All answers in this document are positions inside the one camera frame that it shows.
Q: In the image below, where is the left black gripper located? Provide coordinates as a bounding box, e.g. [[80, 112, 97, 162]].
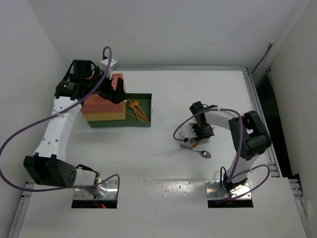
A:
[[85, 66, 127, 104]]

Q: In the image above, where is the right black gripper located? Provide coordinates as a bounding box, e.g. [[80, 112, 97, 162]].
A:
[[190, 123, 214, 142]]

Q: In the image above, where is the orange plastic spoon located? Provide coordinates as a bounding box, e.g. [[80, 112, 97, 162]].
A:
[[132, 100, 140, 107]]

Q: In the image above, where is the orange chopstick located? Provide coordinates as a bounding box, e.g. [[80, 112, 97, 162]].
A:
[[127, 98, 140, 121], [191, 141, 200, 149]]

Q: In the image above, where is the green bottom drawer box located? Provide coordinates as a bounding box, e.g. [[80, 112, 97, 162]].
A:
[[87, 93, 152, 128]]

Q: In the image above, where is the orange plastic knife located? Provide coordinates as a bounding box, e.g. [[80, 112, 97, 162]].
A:
[[138, 107, 150, 121]]

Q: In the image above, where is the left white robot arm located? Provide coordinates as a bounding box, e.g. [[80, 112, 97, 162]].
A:
[[23, 57, 127, 189]]

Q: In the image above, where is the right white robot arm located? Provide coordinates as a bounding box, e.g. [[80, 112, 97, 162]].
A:
[[189, 101, 271, 192]]

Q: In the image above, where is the pink metallic fork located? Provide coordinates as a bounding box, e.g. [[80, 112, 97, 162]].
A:
[[188, 120, 197, 126]]

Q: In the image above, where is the silver metal spoon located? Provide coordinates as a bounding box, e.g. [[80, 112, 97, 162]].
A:
[[180, 144, 211, 159]]

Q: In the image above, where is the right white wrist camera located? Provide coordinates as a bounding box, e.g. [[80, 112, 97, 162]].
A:
[[178, 124, 197, 140]]

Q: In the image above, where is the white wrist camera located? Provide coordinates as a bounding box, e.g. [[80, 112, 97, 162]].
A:
[[178, 124, 197, 140], [99, 58, 119, 72]]

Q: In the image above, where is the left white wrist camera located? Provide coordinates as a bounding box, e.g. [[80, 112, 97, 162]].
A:
[[99, 58, 119, 72]]

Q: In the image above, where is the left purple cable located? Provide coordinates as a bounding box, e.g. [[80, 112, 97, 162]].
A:
[[0, 46, 121, 193]]

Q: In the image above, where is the purple cable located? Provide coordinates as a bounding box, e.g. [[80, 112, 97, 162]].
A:
[[0, 46, 121, 193], [172, 108, 270, 200]]

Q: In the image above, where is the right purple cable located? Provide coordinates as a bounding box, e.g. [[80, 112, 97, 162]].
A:
[[172, 108, 270, 200]]

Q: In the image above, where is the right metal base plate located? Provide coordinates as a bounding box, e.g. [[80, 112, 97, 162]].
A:
[[206, 179, 252, 200]]

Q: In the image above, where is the metal base plate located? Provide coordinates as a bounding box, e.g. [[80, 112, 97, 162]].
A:
[[206, 179, 252, 200], [73, 179, 119, 201]]

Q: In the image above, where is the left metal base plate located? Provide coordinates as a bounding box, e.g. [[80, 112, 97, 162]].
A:
[[73, 179, 119, 201]]

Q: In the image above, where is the black wall cable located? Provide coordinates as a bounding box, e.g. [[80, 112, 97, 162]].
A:
[[251, 41, 274, 75]]

